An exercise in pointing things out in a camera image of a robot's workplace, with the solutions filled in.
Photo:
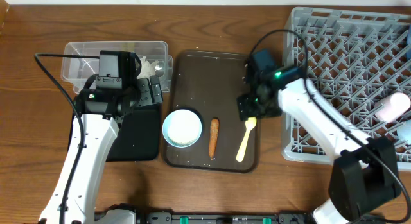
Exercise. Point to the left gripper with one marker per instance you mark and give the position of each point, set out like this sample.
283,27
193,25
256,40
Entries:
142,88

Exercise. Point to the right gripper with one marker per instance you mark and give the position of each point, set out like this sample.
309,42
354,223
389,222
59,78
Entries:
248,109

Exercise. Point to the white tissue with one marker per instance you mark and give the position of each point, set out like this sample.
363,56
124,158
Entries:
149,69

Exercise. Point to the pink plastic cup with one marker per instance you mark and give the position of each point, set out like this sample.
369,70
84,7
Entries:
392,107

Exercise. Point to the light blue plastic cup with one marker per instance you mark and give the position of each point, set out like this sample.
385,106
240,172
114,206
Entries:
404,132

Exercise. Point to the dark blue plate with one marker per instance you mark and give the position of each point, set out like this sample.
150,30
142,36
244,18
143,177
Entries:
408,54

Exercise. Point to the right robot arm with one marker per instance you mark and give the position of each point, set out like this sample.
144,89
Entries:
365,171

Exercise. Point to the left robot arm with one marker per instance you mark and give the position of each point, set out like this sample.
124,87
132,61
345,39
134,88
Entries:
94,141

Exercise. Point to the clear plastic waste bin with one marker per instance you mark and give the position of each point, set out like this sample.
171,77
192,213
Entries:
76,71

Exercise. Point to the grey dishwasher rack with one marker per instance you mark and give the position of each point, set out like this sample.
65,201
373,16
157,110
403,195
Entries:
355,59

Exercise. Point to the pale yellow plastic spoon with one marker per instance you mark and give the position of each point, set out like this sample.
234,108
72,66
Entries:
249,126

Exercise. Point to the light blue bowl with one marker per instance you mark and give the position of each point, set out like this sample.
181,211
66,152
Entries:
182,128

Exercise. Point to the orange carrot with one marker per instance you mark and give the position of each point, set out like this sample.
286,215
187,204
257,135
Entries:
214,131

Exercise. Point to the dark brown serving tray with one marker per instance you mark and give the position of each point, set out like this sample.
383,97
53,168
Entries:
208,84

